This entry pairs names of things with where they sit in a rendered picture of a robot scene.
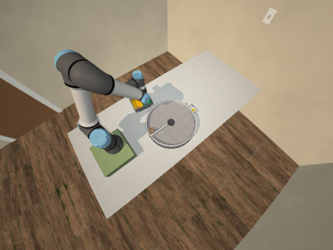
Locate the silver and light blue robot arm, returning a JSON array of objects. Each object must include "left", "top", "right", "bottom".
[{"left": 54, "top": 49, "right": 150, "bottom": 154}]

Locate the grey round turntable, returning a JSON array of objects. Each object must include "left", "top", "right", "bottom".
[{"left": 146, "top": 100, "right": 196, "bottom": 149}]

